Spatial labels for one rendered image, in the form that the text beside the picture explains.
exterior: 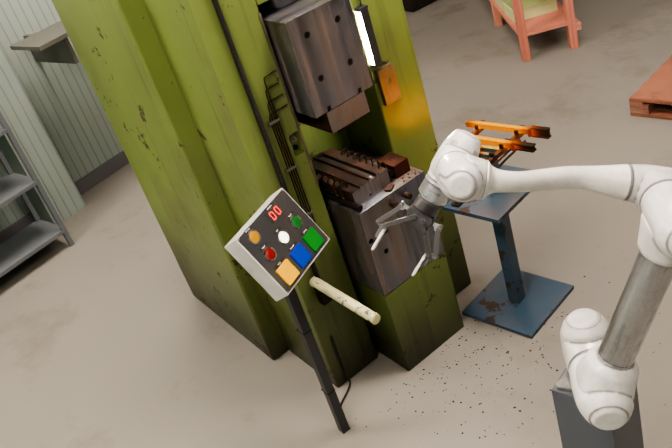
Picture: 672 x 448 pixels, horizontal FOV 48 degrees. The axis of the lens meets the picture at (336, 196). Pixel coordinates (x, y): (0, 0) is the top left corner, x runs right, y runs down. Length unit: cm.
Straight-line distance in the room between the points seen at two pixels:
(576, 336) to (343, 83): 132
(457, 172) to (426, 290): 175
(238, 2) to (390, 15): 74
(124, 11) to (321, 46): 80
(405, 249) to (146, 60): 137
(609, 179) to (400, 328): 166
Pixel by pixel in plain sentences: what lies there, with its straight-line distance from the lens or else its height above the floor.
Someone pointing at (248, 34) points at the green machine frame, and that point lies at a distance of 295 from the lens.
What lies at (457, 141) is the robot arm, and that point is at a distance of 206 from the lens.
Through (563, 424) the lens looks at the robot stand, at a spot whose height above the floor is 44.
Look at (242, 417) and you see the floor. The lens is 385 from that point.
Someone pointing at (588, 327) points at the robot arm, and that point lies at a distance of 249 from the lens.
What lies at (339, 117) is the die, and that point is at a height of 132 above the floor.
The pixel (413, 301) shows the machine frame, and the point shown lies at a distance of 355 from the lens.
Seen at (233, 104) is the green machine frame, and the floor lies 153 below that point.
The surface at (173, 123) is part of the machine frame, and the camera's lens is 335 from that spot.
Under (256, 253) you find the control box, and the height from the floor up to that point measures 112.
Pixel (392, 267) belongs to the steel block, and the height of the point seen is 58.
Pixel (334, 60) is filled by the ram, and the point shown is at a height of 154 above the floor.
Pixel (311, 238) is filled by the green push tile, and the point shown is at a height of 102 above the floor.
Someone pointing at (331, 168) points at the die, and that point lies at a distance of 342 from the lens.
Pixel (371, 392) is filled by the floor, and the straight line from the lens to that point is 369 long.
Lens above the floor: 256
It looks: 29 degrees down
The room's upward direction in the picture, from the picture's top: 18 degrees counter-clockwise
